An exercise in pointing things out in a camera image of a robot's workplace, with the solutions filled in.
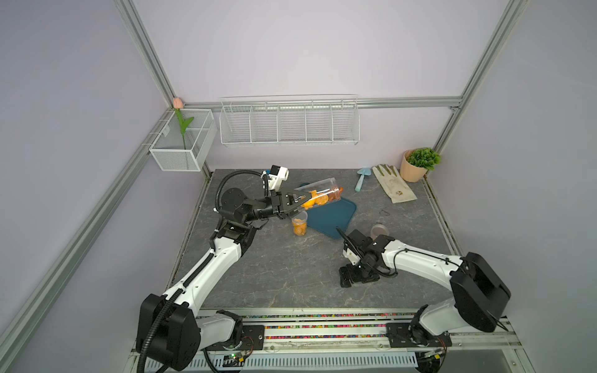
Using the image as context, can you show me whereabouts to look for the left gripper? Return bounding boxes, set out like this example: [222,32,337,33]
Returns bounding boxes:
[243,189,312,223]

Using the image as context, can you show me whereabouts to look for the clear cookie jar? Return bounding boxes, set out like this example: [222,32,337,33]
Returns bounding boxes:
[369,224,390,240]
[293,177,344,210]
[292,211,308,236]

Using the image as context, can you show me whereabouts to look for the orange cookies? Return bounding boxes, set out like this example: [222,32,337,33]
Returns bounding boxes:
[313,187,344,206]

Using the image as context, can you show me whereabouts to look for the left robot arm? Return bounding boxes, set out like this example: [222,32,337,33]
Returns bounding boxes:
[136,166,315,372]

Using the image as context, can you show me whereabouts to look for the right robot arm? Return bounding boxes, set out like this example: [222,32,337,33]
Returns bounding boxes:
[338,229,511,347]

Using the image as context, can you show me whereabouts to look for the teal plastic tray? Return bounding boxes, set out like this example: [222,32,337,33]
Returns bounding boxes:
[304,198,357,239]

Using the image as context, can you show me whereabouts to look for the blue garden trowel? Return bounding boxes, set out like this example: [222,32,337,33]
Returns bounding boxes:
[354,168,372,193]

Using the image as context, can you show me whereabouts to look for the beige gardening glove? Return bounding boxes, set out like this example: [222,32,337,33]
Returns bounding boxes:
[373,164,418,204]

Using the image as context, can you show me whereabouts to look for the potted green plant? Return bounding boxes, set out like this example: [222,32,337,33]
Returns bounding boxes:
[400,148,442,183]

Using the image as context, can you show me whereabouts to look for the artificial pink tulip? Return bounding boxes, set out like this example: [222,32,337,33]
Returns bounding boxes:
[173,97,194,149]

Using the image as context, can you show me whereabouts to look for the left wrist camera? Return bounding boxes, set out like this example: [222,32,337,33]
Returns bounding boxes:
[262,165,289,192]

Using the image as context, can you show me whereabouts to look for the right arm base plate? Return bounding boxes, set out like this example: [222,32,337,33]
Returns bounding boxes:
[386,323,452,348]

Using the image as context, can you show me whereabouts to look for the white wire wall shelf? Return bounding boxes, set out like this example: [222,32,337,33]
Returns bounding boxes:
[219,94,361,147]

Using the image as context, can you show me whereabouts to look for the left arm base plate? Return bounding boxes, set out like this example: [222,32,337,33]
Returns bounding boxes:
[207,324,265,351]

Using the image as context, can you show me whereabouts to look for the white mesh wall basket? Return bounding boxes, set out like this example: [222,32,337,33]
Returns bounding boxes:
[149,109,218,172]

